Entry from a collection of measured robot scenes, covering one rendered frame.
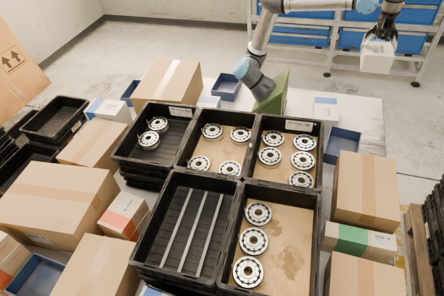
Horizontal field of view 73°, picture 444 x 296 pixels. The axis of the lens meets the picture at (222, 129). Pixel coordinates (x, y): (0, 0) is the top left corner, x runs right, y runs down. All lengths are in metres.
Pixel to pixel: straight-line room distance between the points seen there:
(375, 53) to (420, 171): 1.35
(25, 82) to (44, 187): 2.52
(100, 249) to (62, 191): 0.32
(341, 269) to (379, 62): 0.90
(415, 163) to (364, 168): 1.35
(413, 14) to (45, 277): 3.09
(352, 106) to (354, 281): 1.07
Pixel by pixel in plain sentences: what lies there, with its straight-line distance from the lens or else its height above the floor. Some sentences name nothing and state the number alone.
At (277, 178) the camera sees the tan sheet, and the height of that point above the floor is 0.83.
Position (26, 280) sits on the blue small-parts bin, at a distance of 1.54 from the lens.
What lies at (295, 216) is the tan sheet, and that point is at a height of 0.83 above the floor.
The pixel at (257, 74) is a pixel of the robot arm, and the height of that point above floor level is 0.96.
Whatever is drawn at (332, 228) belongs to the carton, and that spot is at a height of 0.82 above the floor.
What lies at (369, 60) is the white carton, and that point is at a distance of 1.54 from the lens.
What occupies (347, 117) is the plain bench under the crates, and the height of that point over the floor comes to 0.70.
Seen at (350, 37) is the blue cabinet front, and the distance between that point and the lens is 3.18.
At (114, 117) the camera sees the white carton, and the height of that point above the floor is 0.87.
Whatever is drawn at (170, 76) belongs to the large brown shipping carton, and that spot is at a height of 0.90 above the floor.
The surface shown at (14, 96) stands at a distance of 3.83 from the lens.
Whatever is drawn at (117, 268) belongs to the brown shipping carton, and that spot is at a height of 0.86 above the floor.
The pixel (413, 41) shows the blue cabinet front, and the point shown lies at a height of 0.45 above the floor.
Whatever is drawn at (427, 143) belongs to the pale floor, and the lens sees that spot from 2.91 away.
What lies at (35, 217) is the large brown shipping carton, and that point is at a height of 0.90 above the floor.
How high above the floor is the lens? 1.89
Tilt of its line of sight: 44 degrees down
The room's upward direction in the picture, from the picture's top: 7 degrees counter-clockwise
